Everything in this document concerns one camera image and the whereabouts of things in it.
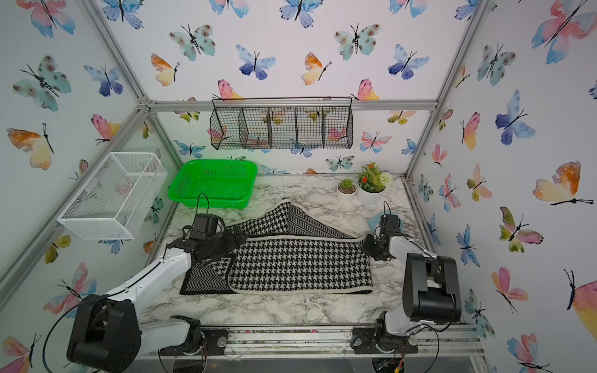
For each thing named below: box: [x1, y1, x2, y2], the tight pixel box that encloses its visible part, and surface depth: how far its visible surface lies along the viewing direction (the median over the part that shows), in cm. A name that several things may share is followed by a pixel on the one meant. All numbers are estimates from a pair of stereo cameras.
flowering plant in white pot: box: [355, 160, 394, 206], surface depth 101 cm
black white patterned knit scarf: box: [180, 199, 374, 295], surface depth 90 cm
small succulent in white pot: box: [336, 177, 358, 203], surface depth 106 cm
